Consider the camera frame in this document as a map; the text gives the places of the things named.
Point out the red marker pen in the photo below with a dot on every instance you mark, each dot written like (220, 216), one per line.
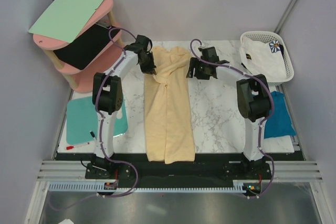
(74, 147)

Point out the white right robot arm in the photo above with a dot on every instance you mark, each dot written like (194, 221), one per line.
(254, 99)

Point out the white plastic basket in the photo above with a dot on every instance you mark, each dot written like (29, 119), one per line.
(267, 36)

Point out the yellow t shirt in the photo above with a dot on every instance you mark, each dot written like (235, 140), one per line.
(167, 112)

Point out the black marker pen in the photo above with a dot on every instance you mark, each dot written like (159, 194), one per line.
(93, 135)

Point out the green clipboard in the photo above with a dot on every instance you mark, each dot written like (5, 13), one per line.
(64, 19)

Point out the pink three tier shelf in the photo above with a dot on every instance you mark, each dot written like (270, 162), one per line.
(81, 81)

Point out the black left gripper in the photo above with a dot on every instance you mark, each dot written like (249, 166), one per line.
(151, 68)

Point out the blue t shirt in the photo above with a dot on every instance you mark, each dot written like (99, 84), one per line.
(279, 124)

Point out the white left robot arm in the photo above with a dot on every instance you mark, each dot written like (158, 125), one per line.
(107, 94)

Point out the white cable duct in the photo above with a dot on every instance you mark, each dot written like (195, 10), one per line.
(114, 187)

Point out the black clipboard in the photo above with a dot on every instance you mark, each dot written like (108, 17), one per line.
(86, 47)

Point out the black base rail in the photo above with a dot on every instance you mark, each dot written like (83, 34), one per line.
(205, 170)

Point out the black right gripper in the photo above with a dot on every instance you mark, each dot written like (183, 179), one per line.
(194, 63)

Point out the white t shirt with flower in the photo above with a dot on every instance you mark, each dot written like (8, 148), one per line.
(263, 58)

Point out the teal cutting board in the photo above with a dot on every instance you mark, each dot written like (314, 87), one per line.
(82, 118)

